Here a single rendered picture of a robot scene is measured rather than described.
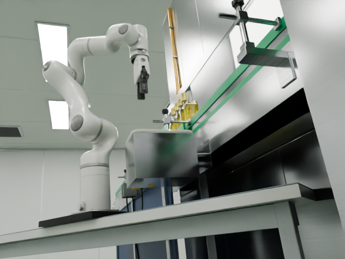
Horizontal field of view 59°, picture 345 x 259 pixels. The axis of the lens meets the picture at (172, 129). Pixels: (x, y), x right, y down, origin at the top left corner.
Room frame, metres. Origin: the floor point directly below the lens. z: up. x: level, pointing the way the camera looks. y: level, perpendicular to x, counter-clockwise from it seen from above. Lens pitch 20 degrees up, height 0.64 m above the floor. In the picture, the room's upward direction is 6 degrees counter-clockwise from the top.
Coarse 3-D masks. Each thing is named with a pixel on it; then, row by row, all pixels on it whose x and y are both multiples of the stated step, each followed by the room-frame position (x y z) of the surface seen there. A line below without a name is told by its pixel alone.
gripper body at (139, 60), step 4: (136, 56) 1.08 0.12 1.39; (140, 56) 1.07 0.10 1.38; (144, 56) 1.08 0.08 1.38; (132, 60) 1.11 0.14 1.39; (136, 60) 1.08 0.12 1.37; (140, 60) 1.07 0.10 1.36; (144, 60) 1.09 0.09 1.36; (148, 60) 1.12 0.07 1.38; (136, 64) 1.09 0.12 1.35; (140, 64) 1.07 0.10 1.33; (144, 64) 1.07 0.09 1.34; (148, 64) 1.08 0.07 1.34; (136, 68) 1.09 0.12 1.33; (140, 68) 1.07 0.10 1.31; (148, 68) 1.08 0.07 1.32; (136, 72) 1.10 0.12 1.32; (140, 72) 1.07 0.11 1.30; (148, 72) 1.08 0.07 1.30; (136, 76) 1.10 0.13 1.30; (148, 76) 1.10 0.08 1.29; (136, 80) 1.12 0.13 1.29; (136, 84) 1.14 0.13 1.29
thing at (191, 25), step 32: (192, 0) 1.47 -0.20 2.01; (224, 0) 1.15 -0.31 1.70; (192, 32) 1.53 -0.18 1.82; (224, 32) 1.16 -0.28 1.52; (192, 64) 1.59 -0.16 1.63; (288, 128) 0.95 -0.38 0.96; (256, 160) 1.15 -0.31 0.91; (288, 160) 0.99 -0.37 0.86; (320, 160) 0.86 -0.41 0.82; (192, 192) 1.82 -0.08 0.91; (224, 192) 1.44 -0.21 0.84
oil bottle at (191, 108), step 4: (188, 100) 1.28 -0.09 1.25; (192, 100) 1.29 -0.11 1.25; (184, 104) 1.31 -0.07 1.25; (188, 104) 1.28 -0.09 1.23; (192, 104) 1.28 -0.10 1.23; (196, 104) 1.29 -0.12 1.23; (184, 108) 1.31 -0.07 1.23; (188, 108) 1.28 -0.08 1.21; (192, 108) 1.28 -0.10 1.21; (196, 108) 1.29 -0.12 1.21; (184, 112) 1.32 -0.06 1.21; (188, 112) 1.28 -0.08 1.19; (192, 112) 1.28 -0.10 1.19; (196, 112) 1.29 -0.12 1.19; (188, 116) 1.28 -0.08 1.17; (192, 116) 1.28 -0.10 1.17
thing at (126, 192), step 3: (123, 183) 1.80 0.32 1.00; (126, 183) 1.81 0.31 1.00; (123, 186) 1.80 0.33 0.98; (126, 186) 1.81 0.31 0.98; (123, 189) 1.80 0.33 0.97; (126, 189) 1.81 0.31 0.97; (129, 189) 1.81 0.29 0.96; (123, 192) 1.81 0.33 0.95; (126, 192) 1.81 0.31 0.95; (129, 192) 1.81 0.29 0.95; (132, 192) 1.82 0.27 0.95; (135, 192) 1.82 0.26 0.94; (123, 195) 1.81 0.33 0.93; (126, 195) 1.81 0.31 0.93; (129, 195) 1.81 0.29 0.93; (132, 195) 1.82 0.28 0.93; (135, 195) 1.82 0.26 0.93
